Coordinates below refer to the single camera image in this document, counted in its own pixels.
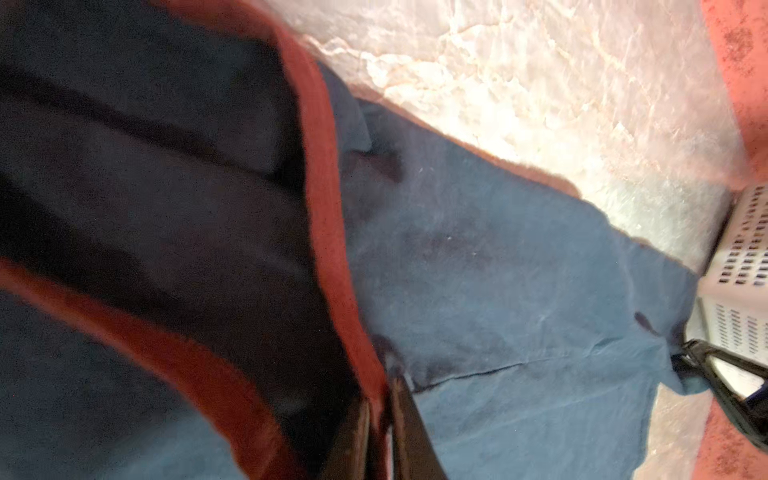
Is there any navy tank top red trim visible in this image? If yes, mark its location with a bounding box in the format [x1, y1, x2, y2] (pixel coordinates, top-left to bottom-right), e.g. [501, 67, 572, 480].
[1, 1, 704, 479]

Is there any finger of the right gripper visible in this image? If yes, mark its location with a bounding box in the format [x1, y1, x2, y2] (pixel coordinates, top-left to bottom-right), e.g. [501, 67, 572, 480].
[683, 339, 767, 380]
[672, 353, 767, 452]

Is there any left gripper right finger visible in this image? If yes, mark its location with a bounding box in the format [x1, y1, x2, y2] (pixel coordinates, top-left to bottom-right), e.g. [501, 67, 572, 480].
[390, 376, 448, 480]

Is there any white plastic laundry basket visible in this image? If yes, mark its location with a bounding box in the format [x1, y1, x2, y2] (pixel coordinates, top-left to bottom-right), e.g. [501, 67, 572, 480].
[685, 183, 767, 368]

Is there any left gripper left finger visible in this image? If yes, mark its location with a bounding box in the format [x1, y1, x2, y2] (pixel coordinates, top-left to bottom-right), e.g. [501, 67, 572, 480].
[318, 398, 370, 480]

